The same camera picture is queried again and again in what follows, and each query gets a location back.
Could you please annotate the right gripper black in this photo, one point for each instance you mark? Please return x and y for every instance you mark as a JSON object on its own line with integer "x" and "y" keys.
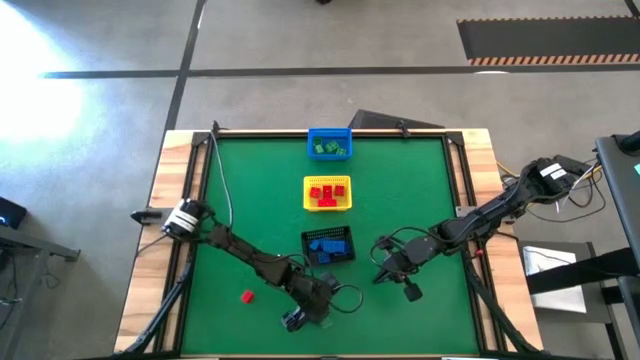
{"x": 402, "y": 262}

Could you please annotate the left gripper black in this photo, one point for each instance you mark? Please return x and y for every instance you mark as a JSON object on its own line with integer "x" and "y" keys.
{"x": 315, "y": 300}

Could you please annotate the long blue toy block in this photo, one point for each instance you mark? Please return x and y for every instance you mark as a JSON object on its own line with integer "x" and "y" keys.
{"x": 329, "y": 245}
{"x": 343, "y": 248}

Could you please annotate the small blue toy block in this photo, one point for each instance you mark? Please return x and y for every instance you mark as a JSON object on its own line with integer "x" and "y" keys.
{"x": 315, "y": 245}
{"x": 324, "y": 258}

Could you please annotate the long red toy block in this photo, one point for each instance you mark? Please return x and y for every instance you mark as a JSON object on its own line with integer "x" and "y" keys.
{"x": 327, "y": 202}

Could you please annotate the small red toy block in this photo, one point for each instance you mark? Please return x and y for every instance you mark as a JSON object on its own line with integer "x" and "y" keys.
{"x": 315, "y": 192}
{"x": 339, "y": 190}
{"x": 327, "y": 190}
{"x": 247, "y": 296}

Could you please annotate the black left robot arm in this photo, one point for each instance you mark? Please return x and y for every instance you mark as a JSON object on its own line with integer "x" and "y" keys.
{"x": 240, "y": 247}

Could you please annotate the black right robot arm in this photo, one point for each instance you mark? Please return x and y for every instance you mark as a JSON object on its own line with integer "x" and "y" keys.
{"x": 480, "y": 220}

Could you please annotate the black plastic basket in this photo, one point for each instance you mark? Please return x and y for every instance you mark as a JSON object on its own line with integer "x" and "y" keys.
{"x": 306, "y": 250}

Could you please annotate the yellow plastic basket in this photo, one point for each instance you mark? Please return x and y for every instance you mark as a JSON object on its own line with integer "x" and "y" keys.
{"x": 327, "y": 178}

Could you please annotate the black table edge clamp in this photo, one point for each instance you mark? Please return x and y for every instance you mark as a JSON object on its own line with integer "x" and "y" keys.
{"x": 404, "y": 129}
{"x": 215, "y": 129}

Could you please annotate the blue plastic basket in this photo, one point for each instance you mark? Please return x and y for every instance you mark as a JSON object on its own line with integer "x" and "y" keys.
{"x": 330, "y": 131}

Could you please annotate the white paper sheet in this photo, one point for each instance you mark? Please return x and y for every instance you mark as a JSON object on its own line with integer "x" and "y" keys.
{"x": 555, "y": 302}

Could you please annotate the wooden table border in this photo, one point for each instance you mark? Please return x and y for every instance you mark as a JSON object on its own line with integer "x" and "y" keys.
{"x": 165, "y": 165}

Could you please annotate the black desk leg bar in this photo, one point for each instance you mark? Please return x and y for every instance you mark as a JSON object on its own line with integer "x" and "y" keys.
{"x": 590, "y": 270}

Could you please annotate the black side desk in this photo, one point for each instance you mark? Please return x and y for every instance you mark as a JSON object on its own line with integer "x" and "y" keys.
{"x": 625, "y": 200}

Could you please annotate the gray stand leg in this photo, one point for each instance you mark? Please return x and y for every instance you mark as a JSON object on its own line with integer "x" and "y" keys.
{"x": 35, "y": 245}

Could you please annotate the black hazard-striped floor mat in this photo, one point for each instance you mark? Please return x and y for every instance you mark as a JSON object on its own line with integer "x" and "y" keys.
{"x": 550, "y": 37}

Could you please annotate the black floor device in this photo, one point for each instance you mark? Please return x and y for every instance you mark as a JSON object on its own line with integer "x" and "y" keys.
{"x": 10, "y": 212}

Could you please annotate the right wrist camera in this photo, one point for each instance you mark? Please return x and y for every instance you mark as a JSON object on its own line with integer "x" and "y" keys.
{"x": 413, "y": 291}

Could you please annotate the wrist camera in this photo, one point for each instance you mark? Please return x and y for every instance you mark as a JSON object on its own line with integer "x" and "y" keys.
{"x": 413, "y": 291}
{"x": 331, "y": 281}

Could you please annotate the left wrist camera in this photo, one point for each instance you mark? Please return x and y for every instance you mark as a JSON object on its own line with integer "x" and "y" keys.
{"x": 331, "y": 281}

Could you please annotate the black diagonal frame strut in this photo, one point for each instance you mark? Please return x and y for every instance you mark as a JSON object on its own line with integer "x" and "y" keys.
{"x": 160, "y": 310}
{"x": 495, "y": 310}

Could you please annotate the black table edge frame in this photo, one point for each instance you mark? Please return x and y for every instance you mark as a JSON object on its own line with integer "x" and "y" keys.
{"x": 452, "y": 165}

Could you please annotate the black table side bracket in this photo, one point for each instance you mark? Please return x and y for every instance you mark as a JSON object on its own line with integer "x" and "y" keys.
{"x": 145, "y": 216}

